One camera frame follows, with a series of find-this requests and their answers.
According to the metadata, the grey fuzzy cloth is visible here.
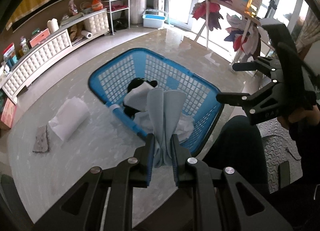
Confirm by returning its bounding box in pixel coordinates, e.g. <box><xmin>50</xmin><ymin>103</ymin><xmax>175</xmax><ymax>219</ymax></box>
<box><xmin>33</xmin><ymin>125</ymin><xmax>49</xmax><ymax>153</ymax></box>

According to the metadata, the light blue cloth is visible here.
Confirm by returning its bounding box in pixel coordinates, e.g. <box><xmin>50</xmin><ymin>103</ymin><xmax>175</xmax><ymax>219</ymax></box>
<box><xmin>146</xmin><ymin>88</ymin><xmax>186</xmax><ymax>168</ymax></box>

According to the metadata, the black plush toy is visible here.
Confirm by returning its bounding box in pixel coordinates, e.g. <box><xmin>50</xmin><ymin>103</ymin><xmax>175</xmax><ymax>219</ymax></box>
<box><xmin>123</xmin><ymin>78</ymin><xmax>158</xmax><ymax>118</ymax></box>

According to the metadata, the white foam sheet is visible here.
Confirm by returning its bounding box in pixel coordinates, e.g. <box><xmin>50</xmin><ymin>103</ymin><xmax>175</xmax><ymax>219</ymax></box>
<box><xmin>123</xmin><ymin>81</ymin><xmax>154</xmax><ymax>111</ymax></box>

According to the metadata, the blue plastic laundry basket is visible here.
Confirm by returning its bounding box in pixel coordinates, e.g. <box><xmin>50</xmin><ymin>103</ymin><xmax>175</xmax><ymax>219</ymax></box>
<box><xmin>88</xmin><ymin>48</ymin><xmax>223</xmax><ymax>158</ymax></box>

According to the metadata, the right hand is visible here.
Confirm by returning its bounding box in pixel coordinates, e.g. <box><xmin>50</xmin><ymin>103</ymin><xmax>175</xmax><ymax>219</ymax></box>
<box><xmin>277</xmin><ymin>105</ymin><xmax>319</xmax><ymax>134</ymax></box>

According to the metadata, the wooden clothes rack table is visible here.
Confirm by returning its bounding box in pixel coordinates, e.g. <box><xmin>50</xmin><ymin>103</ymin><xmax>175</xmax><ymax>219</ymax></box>
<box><xmin>172</xmin><ymin>0</ymin><xmax>276</xmax><ymax>72</ymax></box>

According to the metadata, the pink cardboard box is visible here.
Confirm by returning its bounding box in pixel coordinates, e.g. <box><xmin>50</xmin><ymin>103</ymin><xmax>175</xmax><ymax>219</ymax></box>
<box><xmin>1</xmin><ymin>98</ymin><xmax>16</xmax><ymax>130</ymax></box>

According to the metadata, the light blue storage bin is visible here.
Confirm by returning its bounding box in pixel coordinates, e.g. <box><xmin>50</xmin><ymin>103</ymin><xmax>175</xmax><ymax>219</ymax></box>
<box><xmin>143</xmin><ymin>9</ymin><xmax>168</xmax><ymax>29</ymax></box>

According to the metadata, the white tufted TV cabinet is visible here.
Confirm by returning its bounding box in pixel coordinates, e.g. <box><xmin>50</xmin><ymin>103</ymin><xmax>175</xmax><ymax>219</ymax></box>
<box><xmin>1</xmin><ymin>9</ymin><xmax>109</xmax><ymax>104</ymax></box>

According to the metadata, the white paper roll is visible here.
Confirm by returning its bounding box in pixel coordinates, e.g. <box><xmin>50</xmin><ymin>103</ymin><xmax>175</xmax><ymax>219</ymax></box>
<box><xmin>81</xmin><ymin>30</ymin><xmax>93</xmax><ymax>39</ymax></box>

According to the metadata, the pink drawer box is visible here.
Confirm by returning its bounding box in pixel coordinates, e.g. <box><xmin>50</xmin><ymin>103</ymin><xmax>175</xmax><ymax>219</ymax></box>
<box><xmin>29</xmin><ymin>28</ymin><xmax>50</xmax><ymax>48</ymax></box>

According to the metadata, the orange snack bag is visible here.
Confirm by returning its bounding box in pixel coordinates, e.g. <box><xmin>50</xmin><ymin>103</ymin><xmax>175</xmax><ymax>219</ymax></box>
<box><xmin>91</xmin><ymin>0</ymin><xmax>104</xmax><ymax>11</ymax></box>

